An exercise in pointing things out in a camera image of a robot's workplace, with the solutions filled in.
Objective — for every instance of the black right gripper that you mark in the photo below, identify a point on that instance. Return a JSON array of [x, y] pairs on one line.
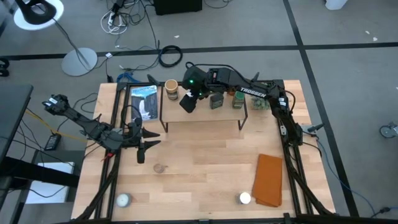
[[189, 104]]

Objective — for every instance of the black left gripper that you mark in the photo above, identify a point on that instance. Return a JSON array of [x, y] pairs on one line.
[[135, 138]]

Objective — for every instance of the furikake jar with metal lid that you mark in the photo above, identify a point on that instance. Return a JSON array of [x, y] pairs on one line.
[[171, 90]]

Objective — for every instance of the dark green spice tin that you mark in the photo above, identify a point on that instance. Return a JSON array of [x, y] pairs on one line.
[[216, 101]]

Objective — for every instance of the green-lidded glass herb jar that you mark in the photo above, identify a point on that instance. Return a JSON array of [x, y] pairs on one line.
[[238, 99]]

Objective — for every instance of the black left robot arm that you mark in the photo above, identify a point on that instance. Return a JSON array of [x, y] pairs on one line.
[[93, 129]]

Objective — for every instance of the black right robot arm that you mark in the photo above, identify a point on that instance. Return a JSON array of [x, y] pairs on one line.
[[258, 91]]

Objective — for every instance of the wooden shelf with black legs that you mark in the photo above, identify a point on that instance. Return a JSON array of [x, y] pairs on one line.
[[202, 115]]

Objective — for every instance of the waterfall picture book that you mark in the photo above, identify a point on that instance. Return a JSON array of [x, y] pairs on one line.
[[144, 105]]

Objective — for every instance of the white ball left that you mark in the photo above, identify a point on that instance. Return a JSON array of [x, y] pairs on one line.
[[123, 200]]

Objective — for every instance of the green succulent in patterned pot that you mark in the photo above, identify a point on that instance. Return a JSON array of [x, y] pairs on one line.
[[259, 104]]

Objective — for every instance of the black floor tape strip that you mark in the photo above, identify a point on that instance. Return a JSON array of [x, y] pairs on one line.
[[291, 18], [248, 48]]

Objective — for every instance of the small white plug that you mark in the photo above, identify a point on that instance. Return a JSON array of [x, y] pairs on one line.
[[109, 55]]

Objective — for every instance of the black power brick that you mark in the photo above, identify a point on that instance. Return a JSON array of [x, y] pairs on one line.
[[53, 142]]

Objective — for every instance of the black floor box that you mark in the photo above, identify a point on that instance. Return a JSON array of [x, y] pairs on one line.
[[177, 6]]

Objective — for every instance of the white floor lamp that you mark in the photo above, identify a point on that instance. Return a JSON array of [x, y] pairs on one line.
[[79, 62]]

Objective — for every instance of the orange folded cloth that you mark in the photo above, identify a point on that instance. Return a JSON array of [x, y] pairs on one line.
[[267, 180]]

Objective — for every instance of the white box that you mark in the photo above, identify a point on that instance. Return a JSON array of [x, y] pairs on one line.
[[46, 189]]

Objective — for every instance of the black desk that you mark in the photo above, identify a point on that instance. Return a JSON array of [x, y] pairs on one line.
[[12, 118]]

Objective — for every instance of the black caster wheel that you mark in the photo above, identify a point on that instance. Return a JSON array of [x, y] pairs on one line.
[[3, 72]]

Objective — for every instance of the white container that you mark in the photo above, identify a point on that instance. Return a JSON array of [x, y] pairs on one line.
[[335, 3]]

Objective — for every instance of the grey caster wheel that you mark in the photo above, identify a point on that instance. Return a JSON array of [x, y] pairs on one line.
[[388, 131]]

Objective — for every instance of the black pointed frame brace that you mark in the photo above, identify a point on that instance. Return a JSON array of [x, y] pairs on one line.
[[255, 78], [153, 80]]

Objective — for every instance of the black aluminium table frame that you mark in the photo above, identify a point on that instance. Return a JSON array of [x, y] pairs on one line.
[[140, 83]]

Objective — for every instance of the grey bracket with black knob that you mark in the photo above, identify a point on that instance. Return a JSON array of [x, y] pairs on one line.
[[306, 128]]

